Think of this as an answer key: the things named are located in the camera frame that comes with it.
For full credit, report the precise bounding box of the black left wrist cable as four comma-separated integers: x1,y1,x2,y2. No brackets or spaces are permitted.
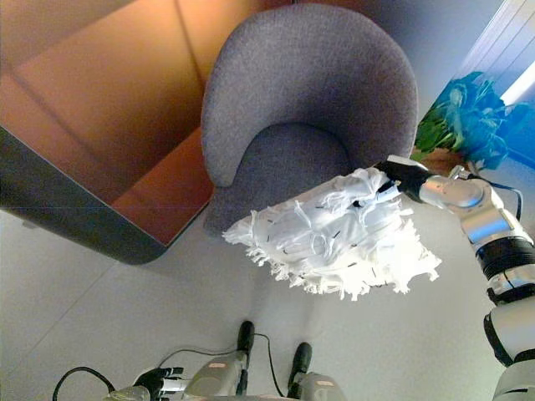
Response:
55,366,116,401

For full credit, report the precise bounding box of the silver right robot leg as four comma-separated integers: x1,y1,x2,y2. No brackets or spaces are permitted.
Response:
287,342,344,401

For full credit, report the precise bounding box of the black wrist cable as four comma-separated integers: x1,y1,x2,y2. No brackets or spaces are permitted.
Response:
55,366,116,401
466,164,524,219

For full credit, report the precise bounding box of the wooden planter box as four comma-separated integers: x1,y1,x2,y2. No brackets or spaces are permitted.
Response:
411,148,467,170

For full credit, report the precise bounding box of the grey fabric tub armchair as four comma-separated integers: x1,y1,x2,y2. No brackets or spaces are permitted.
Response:
200,3,420,240

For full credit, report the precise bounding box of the white curtain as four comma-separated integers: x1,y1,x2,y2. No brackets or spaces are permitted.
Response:
459,0,535,105

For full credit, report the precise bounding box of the green leafy potted plant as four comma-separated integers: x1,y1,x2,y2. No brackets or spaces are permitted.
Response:
411,70,528,171

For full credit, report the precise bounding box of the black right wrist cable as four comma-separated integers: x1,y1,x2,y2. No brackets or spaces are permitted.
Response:
466,164,524,219

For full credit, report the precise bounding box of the white fringed pillow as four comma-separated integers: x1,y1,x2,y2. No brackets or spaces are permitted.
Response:
221,166,443,302

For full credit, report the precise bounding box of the black cable between legs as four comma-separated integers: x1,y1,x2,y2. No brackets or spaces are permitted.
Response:
252,332,288,396

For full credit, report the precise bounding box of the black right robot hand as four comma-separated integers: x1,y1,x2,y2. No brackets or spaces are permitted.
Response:
373,155,431,206

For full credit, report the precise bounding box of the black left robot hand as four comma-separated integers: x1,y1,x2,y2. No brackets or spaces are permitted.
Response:
132,366,188,398

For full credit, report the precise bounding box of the orange wooden cabinet dark edge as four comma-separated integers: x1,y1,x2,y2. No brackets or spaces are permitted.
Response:
0,0,293,266

